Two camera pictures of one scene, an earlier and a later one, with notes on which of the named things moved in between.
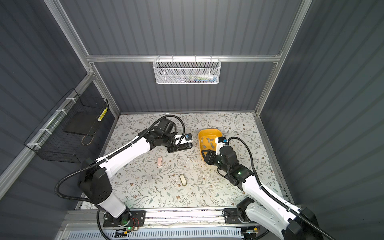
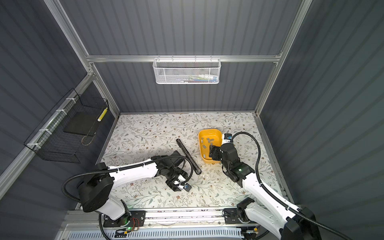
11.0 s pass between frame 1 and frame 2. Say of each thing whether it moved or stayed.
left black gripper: moved
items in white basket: stayed
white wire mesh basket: stayed
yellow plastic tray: stayed
